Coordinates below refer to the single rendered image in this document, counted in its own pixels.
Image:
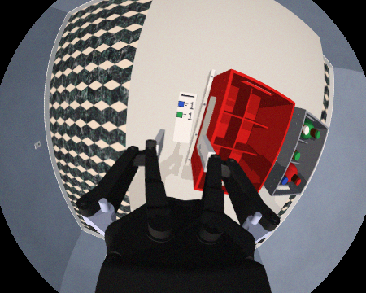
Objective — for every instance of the white bottle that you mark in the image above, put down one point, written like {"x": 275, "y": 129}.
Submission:
{"x": 305, "y": 129}

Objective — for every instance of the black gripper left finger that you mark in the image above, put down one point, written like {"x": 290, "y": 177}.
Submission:
{"x": 99, "y": 206}

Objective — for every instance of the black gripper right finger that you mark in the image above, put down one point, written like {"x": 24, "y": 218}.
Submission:
{"x": 251, "y": 211}

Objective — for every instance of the dark grey crate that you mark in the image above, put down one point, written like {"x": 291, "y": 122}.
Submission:
{"x": 309, "y": 149}

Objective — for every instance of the white paper pick list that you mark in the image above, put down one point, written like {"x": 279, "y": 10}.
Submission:
{"x": 184, "y": 117}

